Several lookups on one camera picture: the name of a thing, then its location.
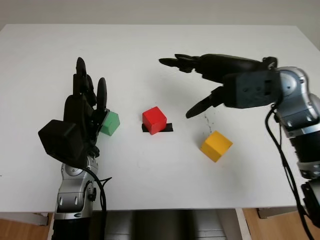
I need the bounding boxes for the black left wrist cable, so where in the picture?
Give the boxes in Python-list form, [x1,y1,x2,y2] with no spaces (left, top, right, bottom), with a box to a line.
[81,166,113,240]

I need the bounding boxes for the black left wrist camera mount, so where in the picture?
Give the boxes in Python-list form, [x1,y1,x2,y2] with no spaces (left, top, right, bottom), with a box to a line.
[37,119,87,168]

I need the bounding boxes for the grey robot torso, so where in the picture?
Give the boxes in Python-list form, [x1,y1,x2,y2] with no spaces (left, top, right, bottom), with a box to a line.
[91,209,237,240]

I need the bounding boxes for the yellow wooden cube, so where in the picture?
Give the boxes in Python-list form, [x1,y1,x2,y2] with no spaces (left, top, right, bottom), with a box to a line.
[199,130,234,164]

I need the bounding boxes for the black tape strip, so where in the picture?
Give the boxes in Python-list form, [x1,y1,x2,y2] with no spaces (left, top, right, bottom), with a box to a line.
[141,123,174,134]

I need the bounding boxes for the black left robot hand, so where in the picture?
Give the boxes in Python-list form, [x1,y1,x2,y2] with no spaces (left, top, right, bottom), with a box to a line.
[63,56,111,159]

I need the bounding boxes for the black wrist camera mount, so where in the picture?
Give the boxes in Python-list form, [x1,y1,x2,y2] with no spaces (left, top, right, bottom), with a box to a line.
[221,70,281,109]
[37,119,87,168]

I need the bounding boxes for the red wooden cube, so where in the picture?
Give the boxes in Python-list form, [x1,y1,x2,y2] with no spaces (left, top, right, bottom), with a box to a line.
[142,106,168,136]

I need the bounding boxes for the green wooden cube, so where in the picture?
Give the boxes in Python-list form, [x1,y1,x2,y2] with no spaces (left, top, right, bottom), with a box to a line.
[99,111,121,137]

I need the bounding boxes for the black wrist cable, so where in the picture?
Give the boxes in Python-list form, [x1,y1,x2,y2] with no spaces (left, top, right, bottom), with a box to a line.
[81,166,113,240]
[265,104,314,240]

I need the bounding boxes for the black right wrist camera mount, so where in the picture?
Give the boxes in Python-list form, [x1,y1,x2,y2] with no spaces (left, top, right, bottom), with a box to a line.
[221,70,281,109]

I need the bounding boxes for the brown cardboard box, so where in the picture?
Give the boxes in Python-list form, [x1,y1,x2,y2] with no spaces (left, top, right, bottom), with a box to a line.
[257,206,301,219]

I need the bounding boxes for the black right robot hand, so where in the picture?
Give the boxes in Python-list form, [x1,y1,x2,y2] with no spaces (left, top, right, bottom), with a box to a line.
[158,53,276,120]

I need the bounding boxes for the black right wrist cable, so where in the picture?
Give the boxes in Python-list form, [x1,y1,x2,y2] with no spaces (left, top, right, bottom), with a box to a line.
[265,104,314,240]

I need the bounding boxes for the white table leg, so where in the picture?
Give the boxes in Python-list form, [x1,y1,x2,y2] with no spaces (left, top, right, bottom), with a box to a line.
[234,208,252,240]

